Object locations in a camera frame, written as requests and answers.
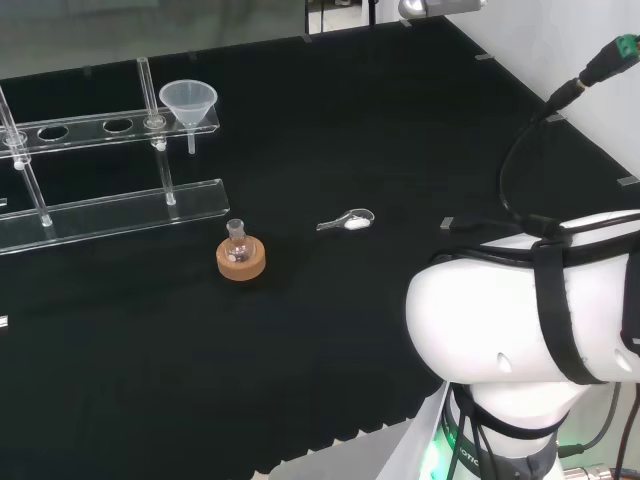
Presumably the clear plastic funnel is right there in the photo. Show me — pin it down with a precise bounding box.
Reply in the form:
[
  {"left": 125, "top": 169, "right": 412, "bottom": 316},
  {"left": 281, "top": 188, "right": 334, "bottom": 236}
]
[{"left": 158, "top": 81, "right": 220, "bottom": 155}]

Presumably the glass weighing funnel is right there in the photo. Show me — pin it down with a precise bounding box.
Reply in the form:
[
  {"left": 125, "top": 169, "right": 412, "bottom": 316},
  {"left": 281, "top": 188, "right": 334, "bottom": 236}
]
[{"left": 315, "top": 208, "right": 376, "bottom": 234}]

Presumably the clear acrylic funnel stand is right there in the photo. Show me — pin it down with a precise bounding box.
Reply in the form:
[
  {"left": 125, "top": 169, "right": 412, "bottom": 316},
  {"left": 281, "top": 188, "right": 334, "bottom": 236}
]
[{"left": 0, "top": 56, "right": 231, "bottom": 257}]

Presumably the small round-bottom glass flask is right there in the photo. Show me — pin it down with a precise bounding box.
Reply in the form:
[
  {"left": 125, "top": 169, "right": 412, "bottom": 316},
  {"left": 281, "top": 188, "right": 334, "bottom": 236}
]
[{"left": 225, "top": 218, "right": 252, "bottom": 265}]

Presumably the brown cork ring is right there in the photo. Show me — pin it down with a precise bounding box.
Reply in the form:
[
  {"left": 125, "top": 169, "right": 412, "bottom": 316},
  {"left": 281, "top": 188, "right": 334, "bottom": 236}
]
[{"left": 215, "top": 236, "right": 267, "bottom": 283}]

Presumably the black cable with green connector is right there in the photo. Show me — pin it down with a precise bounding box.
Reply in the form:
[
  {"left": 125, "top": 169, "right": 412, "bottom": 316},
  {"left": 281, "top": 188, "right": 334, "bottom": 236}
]
[{"left": 498, "top": 33, "right": 640, "bottom": 236}]

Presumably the grey base plate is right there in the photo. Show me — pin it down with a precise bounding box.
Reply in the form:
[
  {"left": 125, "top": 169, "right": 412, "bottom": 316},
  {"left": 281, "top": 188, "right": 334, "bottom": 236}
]
[{"left": 257, "top": 384, "right": 451, "bottom": 480}]

